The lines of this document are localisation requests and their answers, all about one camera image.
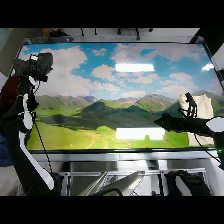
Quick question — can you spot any cream garment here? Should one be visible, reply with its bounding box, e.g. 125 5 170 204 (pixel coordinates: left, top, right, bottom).
177 92 216 148

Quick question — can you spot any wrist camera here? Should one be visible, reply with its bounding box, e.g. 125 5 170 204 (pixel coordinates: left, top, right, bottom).
184 92 199 120
28 53 40 68

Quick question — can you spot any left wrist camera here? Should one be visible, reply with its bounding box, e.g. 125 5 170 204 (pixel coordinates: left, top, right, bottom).
28 53 40 68

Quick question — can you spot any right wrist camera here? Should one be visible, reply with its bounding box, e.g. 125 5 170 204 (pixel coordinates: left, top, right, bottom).
184 92 199 120

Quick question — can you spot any silver frame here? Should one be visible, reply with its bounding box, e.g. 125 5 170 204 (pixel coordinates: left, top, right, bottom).
16 149 224 197

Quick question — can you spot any black cable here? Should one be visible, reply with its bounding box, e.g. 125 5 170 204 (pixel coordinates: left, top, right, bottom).
193 132 224 165
31 112 54 176

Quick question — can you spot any blue garment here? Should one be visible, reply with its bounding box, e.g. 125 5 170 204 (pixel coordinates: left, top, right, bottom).
0 133 14 168

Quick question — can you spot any red garment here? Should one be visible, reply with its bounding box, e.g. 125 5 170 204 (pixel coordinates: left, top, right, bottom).
0 75 21 108

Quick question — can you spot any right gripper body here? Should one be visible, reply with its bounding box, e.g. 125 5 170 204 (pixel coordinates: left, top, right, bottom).
153 112 188 133

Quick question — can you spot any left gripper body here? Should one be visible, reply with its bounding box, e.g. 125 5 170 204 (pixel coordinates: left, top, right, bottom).
35 52 55 83

